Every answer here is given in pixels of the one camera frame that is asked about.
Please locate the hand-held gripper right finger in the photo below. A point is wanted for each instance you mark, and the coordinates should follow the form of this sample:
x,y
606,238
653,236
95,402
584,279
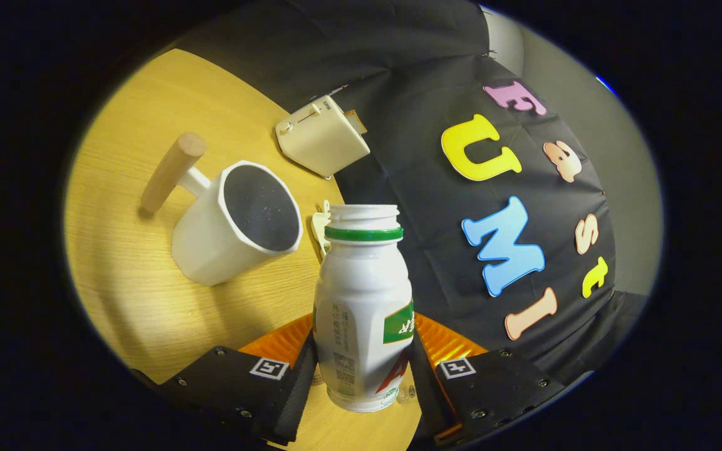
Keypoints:
x,y
427,388

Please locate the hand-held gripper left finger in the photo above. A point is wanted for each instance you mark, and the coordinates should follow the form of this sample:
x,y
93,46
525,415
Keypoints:
x,y
292,401

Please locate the white juice bottle green label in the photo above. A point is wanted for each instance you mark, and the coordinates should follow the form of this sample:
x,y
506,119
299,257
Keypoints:
x,y
361,294

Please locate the white divided dish with beans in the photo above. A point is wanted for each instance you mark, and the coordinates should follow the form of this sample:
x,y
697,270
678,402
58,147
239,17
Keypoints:
x,y
319,228

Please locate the wooden table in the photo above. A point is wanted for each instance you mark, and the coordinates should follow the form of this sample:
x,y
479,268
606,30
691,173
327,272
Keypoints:
x,y
141,282

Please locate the cream toaster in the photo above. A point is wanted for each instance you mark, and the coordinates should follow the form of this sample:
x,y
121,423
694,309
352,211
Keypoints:
x,y
323,138

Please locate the toast slice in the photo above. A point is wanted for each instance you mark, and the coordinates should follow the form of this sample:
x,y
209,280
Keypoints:
x,y
356,122

